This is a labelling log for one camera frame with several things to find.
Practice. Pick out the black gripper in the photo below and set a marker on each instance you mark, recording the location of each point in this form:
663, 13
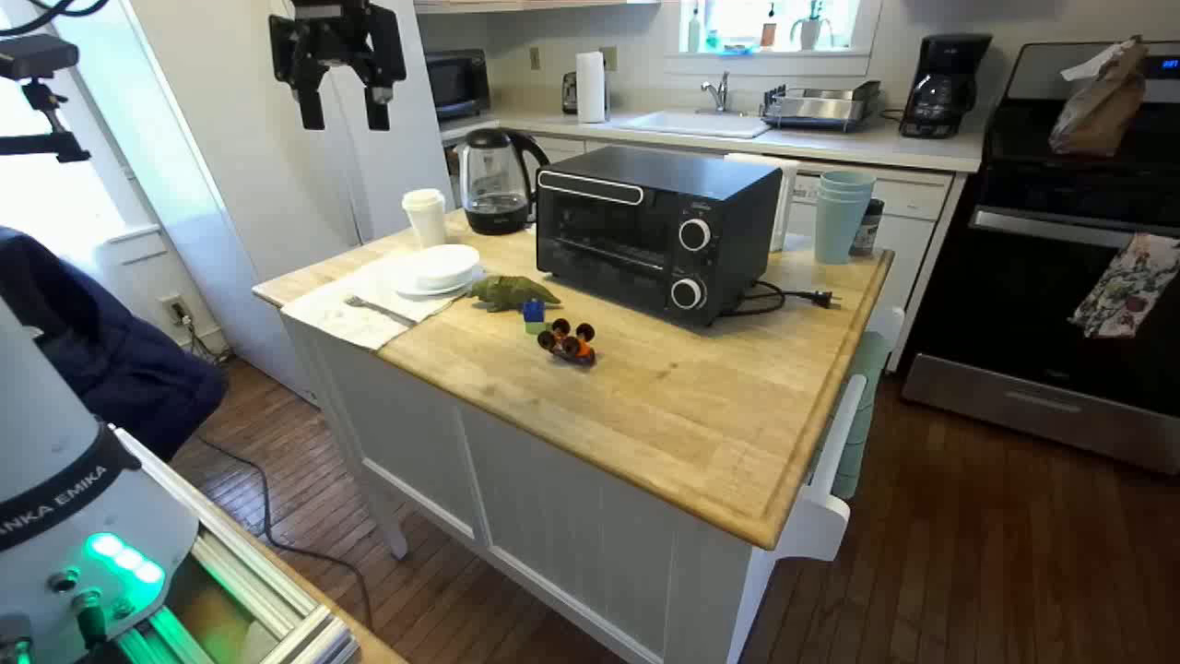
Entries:
337, 33

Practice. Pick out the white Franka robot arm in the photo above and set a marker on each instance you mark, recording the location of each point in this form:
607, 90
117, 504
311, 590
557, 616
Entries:
49, 443

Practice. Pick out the green plush toy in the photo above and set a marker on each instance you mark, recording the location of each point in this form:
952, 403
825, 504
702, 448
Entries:
510, 293

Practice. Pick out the black microwave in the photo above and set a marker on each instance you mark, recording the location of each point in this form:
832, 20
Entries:
457, 84

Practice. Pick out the white paper cup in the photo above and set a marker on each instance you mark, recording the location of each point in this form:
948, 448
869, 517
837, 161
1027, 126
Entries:
426, 218

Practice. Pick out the glass electric kettle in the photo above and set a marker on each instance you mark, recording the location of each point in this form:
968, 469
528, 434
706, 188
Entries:
492, 188

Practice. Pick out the white bowl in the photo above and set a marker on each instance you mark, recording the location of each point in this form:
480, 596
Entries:
439, 265

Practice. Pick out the white plate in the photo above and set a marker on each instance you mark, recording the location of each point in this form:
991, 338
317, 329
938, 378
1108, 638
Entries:
411, 290

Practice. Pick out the metal fork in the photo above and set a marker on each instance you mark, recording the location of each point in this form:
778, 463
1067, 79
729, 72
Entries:
381, 311

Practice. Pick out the white stained dish cloth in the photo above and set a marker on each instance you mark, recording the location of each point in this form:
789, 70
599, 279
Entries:
326, 324

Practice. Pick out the white paper towel roll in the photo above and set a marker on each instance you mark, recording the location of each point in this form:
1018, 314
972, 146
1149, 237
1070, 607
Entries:
591, 88

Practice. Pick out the blue and green block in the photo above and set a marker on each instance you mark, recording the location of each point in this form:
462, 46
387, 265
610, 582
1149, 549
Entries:
534, 314

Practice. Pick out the black toaster oven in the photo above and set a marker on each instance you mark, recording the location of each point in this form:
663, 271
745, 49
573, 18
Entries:
638, 207

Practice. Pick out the white kitchen sink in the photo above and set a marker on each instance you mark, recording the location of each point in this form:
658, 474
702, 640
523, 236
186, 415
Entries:
687, 122

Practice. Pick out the dark blue fabric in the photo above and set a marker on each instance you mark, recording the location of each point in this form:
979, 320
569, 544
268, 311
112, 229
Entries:
112, 357

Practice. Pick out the white soap bottle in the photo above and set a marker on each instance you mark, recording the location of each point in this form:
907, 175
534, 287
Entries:
696, 33

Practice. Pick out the small teal bottle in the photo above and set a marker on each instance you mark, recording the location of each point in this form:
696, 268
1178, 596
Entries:
713, 44

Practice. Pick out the chrome faucet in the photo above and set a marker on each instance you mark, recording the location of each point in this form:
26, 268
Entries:
721, 95

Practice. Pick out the blue sponge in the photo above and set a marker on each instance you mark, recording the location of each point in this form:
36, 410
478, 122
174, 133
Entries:
734, 49

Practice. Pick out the kitchen window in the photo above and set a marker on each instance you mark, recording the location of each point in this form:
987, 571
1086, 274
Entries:
738, 20

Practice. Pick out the small red bottle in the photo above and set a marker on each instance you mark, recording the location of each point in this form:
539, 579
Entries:
770, 33

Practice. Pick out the white vase with plant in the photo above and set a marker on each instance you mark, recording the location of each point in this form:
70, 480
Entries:
808, 33

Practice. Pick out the grey dish rack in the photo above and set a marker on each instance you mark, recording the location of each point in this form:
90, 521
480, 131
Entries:
815, 108

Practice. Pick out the white wooden-top kitchen island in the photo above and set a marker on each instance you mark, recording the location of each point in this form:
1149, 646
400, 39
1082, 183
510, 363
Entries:
555, 529

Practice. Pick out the stacked teal cups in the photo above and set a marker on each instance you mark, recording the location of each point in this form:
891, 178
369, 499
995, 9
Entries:
843, 223

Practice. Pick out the small dark container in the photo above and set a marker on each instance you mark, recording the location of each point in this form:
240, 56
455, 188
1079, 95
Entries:
873, 227

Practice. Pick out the black coffee maker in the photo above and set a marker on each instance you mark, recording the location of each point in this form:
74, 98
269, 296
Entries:
944, 88

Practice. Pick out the teal hanging towel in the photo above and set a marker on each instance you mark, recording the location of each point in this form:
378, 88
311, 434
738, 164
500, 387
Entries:
861, 418

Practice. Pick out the black kitchen stove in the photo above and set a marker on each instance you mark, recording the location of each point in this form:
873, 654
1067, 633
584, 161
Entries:
1018, 309

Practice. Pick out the brown paper bag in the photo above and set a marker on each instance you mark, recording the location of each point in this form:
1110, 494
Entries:
1099, 113

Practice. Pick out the floral dish towel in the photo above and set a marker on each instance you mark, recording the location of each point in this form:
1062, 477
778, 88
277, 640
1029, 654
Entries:
1125, 290

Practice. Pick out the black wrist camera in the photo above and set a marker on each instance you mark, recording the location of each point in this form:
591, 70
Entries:
277, 49

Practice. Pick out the white wall outlet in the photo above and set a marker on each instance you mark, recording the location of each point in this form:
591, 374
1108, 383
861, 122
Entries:
174, 311

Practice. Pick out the black camera on tripod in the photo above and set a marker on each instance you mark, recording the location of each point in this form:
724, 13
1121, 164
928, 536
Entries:
40, 56

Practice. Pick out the aluminium robot stand frame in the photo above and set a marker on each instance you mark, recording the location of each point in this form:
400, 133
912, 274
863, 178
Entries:
269, 616

